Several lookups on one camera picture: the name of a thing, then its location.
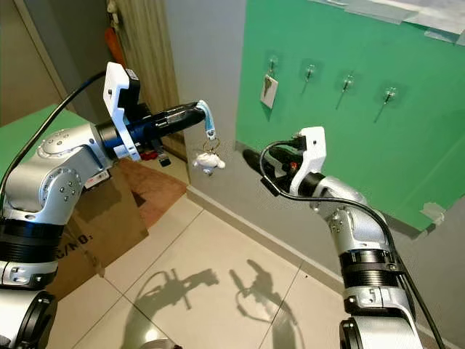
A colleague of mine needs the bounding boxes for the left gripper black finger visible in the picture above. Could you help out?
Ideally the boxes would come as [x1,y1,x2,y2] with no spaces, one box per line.
[157,102,209,123]
[158,118,201,137]

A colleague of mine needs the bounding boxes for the key with white tag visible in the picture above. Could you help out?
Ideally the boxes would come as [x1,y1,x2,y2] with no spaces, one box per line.
[259,73,280,111]

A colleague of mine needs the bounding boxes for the black labelled box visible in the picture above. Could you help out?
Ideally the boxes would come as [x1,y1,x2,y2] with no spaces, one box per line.
[81,169,111,191]

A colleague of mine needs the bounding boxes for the wooden wardrobe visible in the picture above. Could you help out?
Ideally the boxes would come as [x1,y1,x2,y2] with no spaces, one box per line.
[113,0,186,157]

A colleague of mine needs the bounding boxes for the orange bag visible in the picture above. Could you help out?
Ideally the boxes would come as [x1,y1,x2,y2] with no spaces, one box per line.
[104,28,128,70]

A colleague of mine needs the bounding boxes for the white door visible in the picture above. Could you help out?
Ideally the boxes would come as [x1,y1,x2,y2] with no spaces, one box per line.
[0,0,77,124]

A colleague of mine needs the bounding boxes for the short clear tape piece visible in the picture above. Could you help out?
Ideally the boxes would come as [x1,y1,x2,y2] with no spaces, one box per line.
[419,201,448,225]

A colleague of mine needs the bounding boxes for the long clear tape strip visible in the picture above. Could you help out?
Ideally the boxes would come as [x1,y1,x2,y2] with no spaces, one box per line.
[307,0,465,44]

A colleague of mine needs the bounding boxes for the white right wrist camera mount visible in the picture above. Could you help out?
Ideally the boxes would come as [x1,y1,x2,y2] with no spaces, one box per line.
[288,126,327,197]

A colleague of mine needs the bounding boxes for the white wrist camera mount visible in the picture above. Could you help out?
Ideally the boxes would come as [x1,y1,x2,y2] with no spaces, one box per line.
[288,126,327,197]
[103,61,143,162]

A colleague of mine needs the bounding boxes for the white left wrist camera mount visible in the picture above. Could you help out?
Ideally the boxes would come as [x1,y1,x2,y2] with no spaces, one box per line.
[103,61,143,162]

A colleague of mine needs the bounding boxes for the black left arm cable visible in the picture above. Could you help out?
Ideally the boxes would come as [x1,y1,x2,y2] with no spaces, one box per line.
[0,70,110,212]

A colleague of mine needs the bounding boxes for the green wall board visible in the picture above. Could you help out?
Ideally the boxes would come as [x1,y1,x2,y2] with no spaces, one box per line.
[235,0,465,233]

